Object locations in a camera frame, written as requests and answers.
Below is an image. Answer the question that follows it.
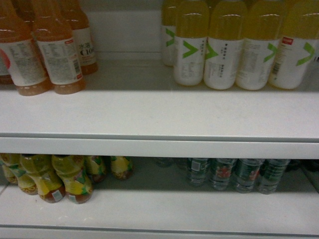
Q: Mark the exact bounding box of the yellow tea bottle back right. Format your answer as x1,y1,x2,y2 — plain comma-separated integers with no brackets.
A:
111,156,134,180

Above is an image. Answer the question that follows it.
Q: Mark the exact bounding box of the white upper shelf board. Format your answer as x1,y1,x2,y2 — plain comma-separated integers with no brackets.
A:
0,60,319,159

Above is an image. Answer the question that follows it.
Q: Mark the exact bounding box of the white shelf board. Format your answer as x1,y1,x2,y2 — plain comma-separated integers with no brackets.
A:
0,178,319,239
0,60,319,159

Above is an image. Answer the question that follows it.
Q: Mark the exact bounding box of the water bottle under shelf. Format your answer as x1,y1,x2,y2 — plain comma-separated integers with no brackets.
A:
234,158,265,193
186,158,210,186
257,159,291,195
209,158,237,191

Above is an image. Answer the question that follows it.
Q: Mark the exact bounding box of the orange juice bottle far left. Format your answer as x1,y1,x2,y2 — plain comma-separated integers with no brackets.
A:
0,0,52,96

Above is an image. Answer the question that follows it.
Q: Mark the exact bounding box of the orange juice bottle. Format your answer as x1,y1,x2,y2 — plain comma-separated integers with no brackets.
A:
0,0,52,96
60,0,98,75
31,0,85,95

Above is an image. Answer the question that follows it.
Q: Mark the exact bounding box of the yellow tea bottle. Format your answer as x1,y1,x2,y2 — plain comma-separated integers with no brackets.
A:
0,153,21,184
52,154,93,204
111,156,134,180
20,154,65,203
9,154,38,195
84,155,107,184

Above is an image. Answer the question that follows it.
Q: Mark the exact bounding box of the yellow drink bottle back left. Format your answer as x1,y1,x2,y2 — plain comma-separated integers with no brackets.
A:
160,0,181,66

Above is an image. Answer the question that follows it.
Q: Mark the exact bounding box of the yellow tea bottle back middle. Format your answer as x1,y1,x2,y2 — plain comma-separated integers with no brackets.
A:
84,155,107,184

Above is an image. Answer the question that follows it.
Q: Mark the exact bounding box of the white lower shelf board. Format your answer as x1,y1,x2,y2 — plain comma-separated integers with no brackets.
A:
0,178,319,239

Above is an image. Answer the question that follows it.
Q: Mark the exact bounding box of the orange juice bottle back right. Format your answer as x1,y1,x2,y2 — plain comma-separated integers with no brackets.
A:
60,0,98,75

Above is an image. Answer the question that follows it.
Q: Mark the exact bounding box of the orange juice bottle front middle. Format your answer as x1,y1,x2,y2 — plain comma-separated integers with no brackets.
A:
31,0,85,95

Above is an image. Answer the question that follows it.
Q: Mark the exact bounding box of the yellow drink bottle far right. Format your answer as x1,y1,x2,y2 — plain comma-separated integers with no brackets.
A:
268,0,319,90

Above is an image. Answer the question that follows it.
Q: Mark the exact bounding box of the yellow tea bottle far left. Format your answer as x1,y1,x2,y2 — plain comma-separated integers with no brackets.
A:
0,153,21,184

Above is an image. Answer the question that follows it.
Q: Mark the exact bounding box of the yellow tea bottle front right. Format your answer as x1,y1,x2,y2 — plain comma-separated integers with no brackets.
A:
52,154,93,204

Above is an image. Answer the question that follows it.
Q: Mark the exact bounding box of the yellow drink bottle green chevron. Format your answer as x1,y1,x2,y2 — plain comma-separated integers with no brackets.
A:
173,0,209,86

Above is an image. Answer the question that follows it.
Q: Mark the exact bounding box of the yellow tea bottle front left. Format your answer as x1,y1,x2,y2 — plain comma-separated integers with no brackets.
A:
20,154,65,203

